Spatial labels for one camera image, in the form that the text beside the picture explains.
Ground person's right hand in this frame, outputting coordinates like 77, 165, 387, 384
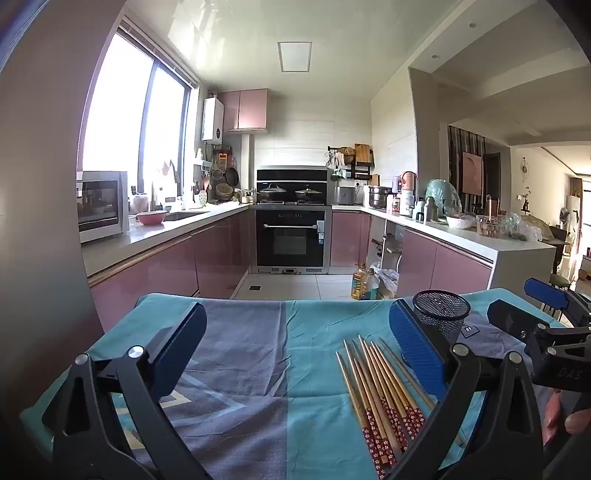
542, 390, 591, 446

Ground square ceiling light panel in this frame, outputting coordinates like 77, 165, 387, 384
277, 41, 313, 73

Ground plastic bag of greens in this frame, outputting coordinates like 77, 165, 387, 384
503, 212, 543, 241

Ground blue grey printed tablecloth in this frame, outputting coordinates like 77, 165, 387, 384
19, 290, 583, 480

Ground pink base cabinets with sink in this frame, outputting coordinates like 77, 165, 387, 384
88, 206, 256, 324

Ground silver microwave oven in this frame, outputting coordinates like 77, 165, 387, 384
76, 171, 131, 244

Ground white wall water heater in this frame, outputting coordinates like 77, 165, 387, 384
202, 98, 225, 141

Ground black built-in oven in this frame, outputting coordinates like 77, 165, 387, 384
255, 206, 332, 273

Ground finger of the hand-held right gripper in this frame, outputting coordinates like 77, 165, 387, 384
523, 277, 591, 324
487, 298, 591, 352

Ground bundle of bamboo chopsticks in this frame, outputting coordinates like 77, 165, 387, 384
335, 337, 437, 467

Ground pink thermal kettle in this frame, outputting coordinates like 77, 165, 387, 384
399, 171, 419, 215

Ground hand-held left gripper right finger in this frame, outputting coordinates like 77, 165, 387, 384
388, 299, 546, 480

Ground cooking oil bottle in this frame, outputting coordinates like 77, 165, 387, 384
352, 267, 380, 301

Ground clear plastic bag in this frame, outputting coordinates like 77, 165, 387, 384
374, 268, 399, 298

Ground black integrated stove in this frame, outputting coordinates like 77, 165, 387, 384
256, 166, 333, 206

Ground mint green air fryer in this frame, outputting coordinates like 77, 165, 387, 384
425, 179, 462, 217

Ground pink base cabinets peninsula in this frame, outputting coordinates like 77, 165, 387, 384
331, 210, 495, 296

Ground framed wall picture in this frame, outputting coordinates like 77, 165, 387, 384
462, 151, 484, 195

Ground black wall rack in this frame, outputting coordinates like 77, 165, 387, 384
328, 143, 374, 182

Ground black mesh utensil holder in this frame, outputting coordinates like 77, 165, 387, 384
412, 290, 472, 346

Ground kitchen window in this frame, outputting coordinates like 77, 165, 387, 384
82, 28, 199, 204

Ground grey refrigerator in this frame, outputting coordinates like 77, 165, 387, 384
0, 0, 139, 352

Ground pink wall cabinet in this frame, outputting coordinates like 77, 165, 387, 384
217, 89, 269, 134

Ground stainless steamer pot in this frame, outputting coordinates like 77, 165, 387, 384
368, 185, 392, 209

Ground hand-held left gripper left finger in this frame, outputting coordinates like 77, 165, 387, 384
41, 301, 208, 480

